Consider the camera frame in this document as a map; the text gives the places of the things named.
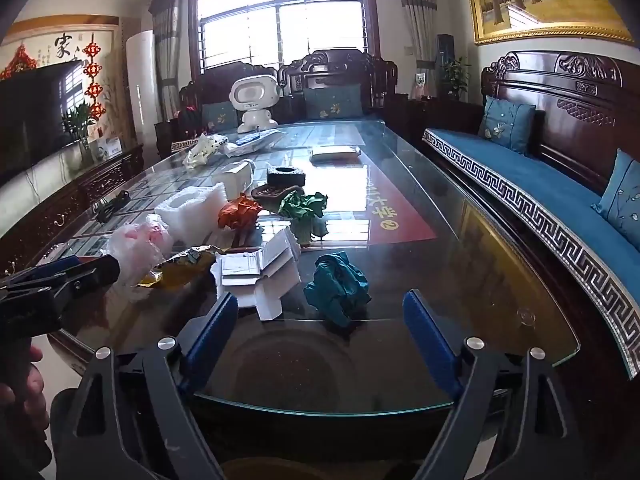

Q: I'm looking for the large window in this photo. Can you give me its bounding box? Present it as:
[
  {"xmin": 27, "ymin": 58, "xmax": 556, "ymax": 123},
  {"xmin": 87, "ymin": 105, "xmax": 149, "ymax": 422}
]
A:
[{"xmin": 188, "ymin": 0, "xmax": 376, "ymax": 76}]

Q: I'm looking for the left striped curtain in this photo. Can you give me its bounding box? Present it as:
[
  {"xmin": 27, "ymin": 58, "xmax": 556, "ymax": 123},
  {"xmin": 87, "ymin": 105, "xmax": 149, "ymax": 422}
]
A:
[{"xmin": 149, "ymin": 0, "xmax": 180, "ymax": 120}]

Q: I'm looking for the teal pillow left armchair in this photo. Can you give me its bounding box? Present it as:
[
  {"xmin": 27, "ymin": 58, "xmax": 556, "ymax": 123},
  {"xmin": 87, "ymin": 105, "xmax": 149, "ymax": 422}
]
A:
[{"xmin": 202, "ymin": 101, "xmax": 239, "ymax": 133}]

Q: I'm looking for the white robot toy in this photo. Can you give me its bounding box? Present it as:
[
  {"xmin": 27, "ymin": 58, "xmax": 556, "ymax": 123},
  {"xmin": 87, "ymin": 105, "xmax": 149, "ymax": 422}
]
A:
[{"xmin": 229, "ymin": 75, "xmax": 280, "ymax": 133}]

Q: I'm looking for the white foam packing block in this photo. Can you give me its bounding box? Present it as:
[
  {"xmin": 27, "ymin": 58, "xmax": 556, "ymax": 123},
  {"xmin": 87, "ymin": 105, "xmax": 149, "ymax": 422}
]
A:
[{"xmin": 154, "ymin": 183, "xmax": 227, "ymax": 246}]

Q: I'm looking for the wooden tv cabinet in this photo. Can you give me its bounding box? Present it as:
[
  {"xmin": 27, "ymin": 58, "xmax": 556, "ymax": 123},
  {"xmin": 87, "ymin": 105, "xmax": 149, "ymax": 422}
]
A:
[{"xmin": 1, "ymin": 144, "xmax": 144, "ymax": 278}]

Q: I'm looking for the black coiled cable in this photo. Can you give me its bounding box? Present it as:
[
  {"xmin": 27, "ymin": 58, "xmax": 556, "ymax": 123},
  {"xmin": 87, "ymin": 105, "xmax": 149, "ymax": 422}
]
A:
[{"xmin": 94, "ymin": 190, "xmax": 132, "ymax": 224}]

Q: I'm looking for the gold framed tree painting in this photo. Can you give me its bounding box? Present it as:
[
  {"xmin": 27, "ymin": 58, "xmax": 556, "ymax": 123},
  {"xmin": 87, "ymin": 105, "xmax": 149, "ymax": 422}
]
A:
[{"xmin": 469, "ymin": 0, "xmax": 634, "ymax": 46}]

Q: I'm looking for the black television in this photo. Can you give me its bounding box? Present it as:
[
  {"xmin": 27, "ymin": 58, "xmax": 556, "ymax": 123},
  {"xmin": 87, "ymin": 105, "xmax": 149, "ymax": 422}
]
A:
[{"xmin": 0, "ymin": 61, "xmax": 82, "ymax": 185}]

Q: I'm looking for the black foam square block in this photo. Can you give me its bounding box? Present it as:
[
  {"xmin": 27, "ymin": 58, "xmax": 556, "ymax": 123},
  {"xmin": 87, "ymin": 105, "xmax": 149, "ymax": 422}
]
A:
[{"xmin": 267, "ymin": 166, "xmax": 306, "ymax": 188}]

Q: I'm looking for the green paper ball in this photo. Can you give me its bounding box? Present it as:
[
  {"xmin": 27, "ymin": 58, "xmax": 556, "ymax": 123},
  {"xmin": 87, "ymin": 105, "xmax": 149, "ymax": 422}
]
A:
[{"xmin": 278, "ymin": 191, "xmax": 328, "ymax": 246}]

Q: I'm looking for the teal pillow right armchair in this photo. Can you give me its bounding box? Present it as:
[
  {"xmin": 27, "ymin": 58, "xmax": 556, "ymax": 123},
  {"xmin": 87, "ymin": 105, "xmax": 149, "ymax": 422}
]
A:
[{"xmin": 303, "ymin": 84, "xmax": 363, "ymax": 120}]

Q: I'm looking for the teal pillow near bench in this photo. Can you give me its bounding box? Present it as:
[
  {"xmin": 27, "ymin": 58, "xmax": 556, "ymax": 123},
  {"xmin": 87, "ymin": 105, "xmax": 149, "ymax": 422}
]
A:
[{"xmin": 592, "ymin": 150, "xmax": 640, "ymax": 249}]

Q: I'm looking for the white foam bottle block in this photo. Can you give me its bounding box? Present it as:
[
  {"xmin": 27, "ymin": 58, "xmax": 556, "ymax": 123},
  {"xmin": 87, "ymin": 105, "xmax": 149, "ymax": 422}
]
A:
[{"xmin": 212, "ymin": 159, "xmax": 255, "ymax": 200}]

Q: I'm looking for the teal pillow bench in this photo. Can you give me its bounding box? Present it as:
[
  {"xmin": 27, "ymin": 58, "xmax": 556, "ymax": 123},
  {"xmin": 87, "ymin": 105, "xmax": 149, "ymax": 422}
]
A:
[
  {"xmin": 478, "ymin": 96, "xmax": 536, "ymax": 155},
  {"xmin": 592, "ymin": 150, "xmax": 640, "ymax": 249}
]

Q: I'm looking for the teal pillow armchair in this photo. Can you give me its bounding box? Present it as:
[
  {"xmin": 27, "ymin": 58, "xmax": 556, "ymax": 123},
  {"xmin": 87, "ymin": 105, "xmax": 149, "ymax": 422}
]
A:
[
  {"xmin": 303, "ymin": 84, "xmax": 363, "ymax": 120},
  {"xmin": 202, "ymin": 101, "xmax": 239, "ymax": 133}
]

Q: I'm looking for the person left hand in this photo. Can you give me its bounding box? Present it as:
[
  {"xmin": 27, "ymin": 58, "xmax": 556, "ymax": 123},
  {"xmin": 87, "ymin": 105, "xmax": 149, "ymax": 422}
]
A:
[{"xmin": 1, "ymin": 338, "xmax": 51, "ymax": 470}]

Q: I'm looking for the long wooden sofa bench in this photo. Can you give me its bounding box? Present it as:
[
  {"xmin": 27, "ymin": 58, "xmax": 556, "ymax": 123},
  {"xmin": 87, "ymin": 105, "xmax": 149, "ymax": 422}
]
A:
[{"xmin": 424, "ymin": 51, "xmax": 639, "ymax": 378}]

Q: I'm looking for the brown carved wooden tray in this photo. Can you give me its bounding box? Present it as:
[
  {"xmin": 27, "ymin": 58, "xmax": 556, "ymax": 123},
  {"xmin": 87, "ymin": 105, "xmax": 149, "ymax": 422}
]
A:
[{"xmin": 250, "ymin": 184, "xmax": 304, "ymax": 214}]

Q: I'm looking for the red chinese knot hanging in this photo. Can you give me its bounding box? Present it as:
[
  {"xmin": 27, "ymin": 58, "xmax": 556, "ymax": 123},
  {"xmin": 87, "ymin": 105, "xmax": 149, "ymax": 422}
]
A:
[{"xmin": 82, "ymin": 36, "xmax": 106, "ymax": 122}]

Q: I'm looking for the teal paper ball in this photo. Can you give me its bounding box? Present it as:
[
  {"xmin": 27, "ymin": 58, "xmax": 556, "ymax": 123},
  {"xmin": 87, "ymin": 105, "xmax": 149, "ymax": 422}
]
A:
[{"xmin": 304, "ymin": 252, "xmax": 371, "ymax": 328}]

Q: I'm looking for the carved wooden double armchair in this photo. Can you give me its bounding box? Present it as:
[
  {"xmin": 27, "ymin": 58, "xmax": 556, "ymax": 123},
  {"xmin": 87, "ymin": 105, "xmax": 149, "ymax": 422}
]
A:
[{"xmin": 155, "ymin": 49, "xmax": 398, "ymax": 158}]

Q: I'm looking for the white spotted plastic bag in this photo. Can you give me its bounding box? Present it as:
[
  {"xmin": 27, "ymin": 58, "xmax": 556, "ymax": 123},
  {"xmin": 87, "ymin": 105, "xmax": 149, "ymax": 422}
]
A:
[{"xmin": 182, "ymin": 134, "xmax": 228, "ymax": 169}]

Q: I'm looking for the white standing air conditioner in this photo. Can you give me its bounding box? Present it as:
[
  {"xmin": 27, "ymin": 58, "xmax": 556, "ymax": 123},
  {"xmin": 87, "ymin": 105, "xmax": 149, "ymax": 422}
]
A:
[{"xmin": 126, "ymin": 30, "xmax": 162, "ymax": 167}]

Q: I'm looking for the orange paper ball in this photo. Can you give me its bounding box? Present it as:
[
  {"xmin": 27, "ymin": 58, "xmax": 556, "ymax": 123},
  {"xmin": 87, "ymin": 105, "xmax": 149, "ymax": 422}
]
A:
[{"xmin": 217, "ymin": 193, "xmax": 262, "ymax": 230}]

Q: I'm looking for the teal pillow far bench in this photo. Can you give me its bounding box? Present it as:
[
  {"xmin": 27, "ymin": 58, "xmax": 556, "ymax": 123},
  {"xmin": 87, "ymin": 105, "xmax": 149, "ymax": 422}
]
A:
[{"xmin": 478, "ymin": 96, "xmax": 536, "ymax": 155}]

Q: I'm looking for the green plant by tv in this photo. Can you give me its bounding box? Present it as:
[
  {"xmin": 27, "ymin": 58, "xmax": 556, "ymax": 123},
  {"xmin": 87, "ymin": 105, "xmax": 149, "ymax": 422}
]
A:
[{"xmin": 62, "ymin": 101, "xmax": 96, "ymax": 165}]

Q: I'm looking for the striped curtain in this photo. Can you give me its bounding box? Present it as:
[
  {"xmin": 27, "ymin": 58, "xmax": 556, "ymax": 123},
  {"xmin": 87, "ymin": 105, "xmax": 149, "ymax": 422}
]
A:
[
  {"xmin": 149, "ymin": 0, "xmax": 180, "ymax": 120},
  {"xmin": 400, "ymin": 0, "xmax": 437, "ymax": 99}
]

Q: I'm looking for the blue bench cushion mat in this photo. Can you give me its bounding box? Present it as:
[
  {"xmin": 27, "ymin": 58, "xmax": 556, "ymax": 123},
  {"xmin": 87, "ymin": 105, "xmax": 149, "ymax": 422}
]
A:
[{"xmin": 422, "ymin": 127, "xmax": 640, "ymax": 311}]

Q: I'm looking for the right striped curtain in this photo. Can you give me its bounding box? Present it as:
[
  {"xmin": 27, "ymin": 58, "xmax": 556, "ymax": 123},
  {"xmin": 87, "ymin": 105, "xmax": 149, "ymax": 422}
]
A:
[{"xmin": 400, "ymin": 0, "xmax": 437, "ymax": 99}]

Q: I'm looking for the potted green plant corner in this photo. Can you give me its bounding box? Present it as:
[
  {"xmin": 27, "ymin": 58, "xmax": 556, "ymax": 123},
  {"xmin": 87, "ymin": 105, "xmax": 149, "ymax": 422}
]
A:
[{"xmin": 444, "ymin": 56, "xmax": 470, "ymax": 101}]

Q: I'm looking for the yellow snack wrapper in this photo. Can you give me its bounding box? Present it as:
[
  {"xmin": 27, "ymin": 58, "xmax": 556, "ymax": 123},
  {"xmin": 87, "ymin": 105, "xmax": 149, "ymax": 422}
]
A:
[{"xmin": 138, "ymin": 245, "xmax": 219, "ymax": 289}]

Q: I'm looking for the white blue wipes pack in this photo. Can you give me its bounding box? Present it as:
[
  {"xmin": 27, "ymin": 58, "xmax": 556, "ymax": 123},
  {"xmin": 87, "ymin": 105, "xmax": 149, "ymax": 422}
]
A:
[{"xmin": 222, "ymin": 129, "xmax": 284, "ymax": 157}]

